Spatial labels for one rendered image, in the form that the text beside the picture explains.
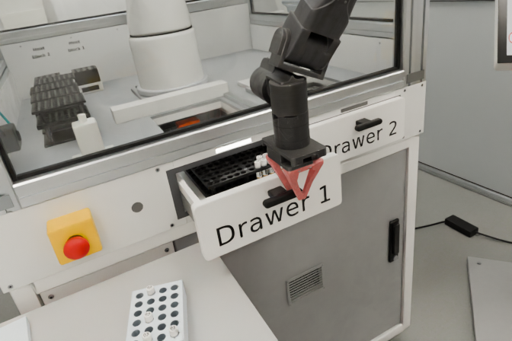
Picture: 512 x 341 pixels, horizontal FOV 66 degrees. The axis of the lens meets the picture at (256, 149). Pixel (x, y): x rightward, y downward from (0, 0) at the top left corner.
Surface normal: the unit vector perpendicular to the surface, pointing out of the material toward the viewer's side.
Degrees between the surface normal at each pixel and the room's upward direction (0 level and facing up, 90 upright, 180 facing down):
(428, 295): 0
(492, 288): 5
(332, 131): 90
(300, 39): 111
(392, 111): 90
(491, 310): 5
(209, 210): 90
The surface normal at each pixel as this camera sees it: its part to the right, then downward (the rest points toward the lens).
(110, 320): -0.13, -0.90
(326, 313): 0.46, 0.32
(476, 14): -0.86, 0.31
